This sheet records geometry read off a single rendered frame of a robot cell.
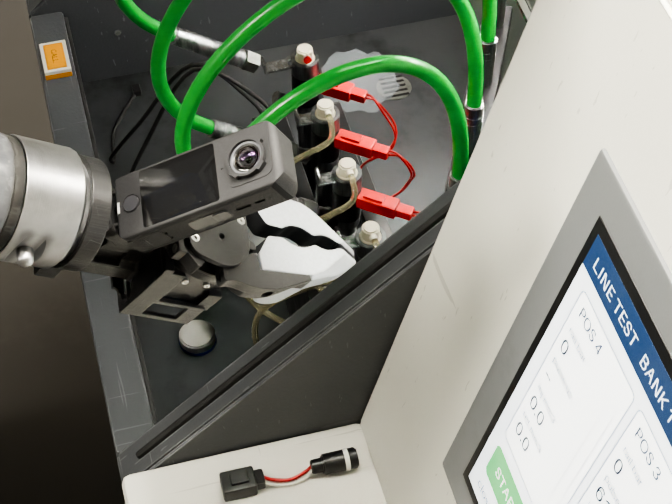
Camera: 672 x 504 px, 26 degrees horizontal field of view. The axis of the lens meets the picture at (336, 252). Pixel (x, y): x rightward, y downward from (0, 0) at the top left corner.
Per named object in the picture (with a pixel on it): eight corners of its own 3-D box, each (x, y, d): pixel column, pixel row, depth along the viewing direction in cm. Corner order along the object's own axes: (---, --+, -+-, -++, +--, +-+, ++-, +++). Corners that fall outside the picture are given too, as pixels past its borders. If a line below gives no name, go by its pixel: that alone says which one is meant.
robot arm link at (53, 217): (24, 110, 85) (32, 230, 82) (93, 127, 88) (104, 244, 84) (-30, 174, 90) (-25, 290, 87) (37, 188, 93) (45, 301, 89)
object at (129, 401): (49, 111, 184) (28, 15, 172) (84, 105, 185) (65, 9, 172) (134, 537, 146) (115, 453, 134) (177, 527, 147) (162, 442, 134)
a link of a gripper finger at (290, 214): (306, 251, 105) (197, 228, 99) (355, 212, 101) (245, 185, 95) (313, 289, 103) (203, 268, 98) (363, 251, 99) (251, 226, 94)
